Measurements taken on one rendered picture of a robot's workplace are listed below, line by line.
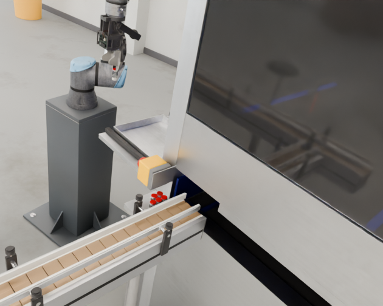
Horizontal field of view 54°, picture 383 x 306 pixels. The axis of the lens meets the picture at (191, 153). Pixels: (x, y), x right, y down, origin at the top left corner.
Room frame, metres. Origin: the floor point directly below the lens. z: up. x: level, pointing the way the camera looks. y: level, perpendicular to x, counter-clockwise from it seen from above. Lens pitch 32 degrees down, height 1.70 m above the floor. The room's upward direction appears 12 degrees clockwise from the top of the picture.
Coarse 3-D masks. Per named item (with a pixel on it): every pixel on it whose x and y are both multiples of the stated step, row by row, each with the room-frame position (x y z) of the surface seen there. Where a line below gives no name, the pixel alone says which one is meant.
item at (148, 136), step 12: (144, 120) 1.42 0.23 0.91; (156, 120) 1.48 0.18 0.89; (120, 132) 1.28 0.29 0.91; (132, 132) 1.35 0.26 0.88; (144, 132) 1.37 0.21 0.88; (156, 132) 1.39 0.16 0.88; (132, 144) 1.22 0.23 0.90; (144, 144) 1.28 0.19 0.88; (156, 144) 1.29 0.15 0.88; (144, 156) 1.17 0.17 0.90
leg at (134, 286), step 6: (138, 276) 0.73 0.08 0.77; (126, 282) 0.75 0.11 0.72; (132, 282) 0.73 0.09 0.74; (138, 282) 0.74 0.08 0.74; (126, 288) 0.74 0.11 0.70; (132, 288) 0.73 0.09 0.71; (138, 288) 0.74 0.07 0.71; (126, 294) 0.74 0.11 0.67; (132, 294) 0.73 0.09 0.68; (138, 294) 0.74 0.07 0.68; (126, 300) 0.74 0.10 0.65; (132, 300) 0.73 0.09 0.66; (138, 300) 0.74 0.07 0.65
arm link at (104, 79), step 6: (102, 60) 1.70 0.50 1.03; (102, 66) 1.68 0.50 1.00; (108, 66) 1.68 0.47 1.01; (126, 66) 1.73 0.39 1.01; (102, 72) 1.66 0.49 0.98; (108, 72) 1.67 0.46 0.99; (120, 72) 1.69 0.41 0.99; (126, 72) 1.71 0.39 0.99; (102, 78) 1.65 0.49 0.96; (108, 78) 1.66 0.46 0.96; (120, 78) 1.68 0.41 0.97; (102, 84) 1.66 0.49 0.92; (108, 84) 1.67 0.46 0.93; (114, 84) 1.67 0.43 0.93; (120, 84) 1.68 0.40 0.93
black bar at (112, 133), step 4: (108, 128) 1.31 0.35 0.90; (108, 132) 1.29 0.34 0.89; (112, 132) 1.29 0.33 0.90; (112, 136) 1.27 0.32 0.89; (116, 136) 1.27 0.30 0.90; (116, 140) 1.26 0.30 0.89; (120, 140) 1.24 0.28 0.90; (124, 140) 1.25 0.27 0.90; (120, 144) 1.24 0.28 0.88; (124, 144) 1.22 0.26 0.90; (128, 144) 1.22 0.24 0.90; (124, 148) 1.22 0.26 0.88; (128, 148) 1.20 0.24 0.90; (132, 148) 1.20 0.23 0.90; (132, 152) 1.19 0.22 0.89; (136, 152) 1.18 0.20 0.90; (136, 156) 1.17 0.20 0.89; (140, 156) 1.16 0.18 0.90
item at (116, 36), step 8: (104, 16) 1.34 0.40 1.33; (104, 24) 1.34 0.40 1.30; (112, 24) 1.35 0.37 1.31; (104, 32) 1.32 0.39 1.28; (112, 32) 1.35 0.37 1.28; (120, 32) 1.37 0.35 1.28; (104, 40) 1.32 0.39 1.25; (112, 40) 1.33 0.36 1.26; (120, 40) 1.35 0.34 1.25; (104, 48) 1.33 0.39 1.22; (112, 48) 1.33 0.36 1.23
